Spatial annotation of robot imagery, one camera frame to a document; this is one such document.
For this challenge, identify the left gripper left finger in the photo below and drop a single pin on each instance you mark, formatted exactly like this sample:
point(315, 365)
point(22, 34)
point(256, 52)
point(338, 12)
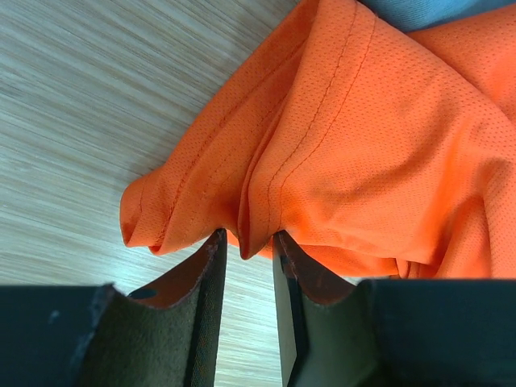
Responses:
point(162, 334)

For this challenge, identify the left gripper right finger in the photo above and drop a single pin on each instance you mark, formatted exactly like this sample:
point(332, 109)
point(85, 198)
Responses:
point(383, 332)

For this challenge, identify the orange t shirt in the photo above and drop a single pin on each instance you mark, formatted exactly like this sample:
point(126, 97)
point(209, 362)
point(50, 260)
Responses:
point(381, 153)

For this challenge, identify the folded blue-grey t shirt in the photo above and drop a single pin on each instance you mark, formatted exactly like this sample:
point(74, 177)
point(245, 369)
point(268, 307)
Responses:
point(414, 15)

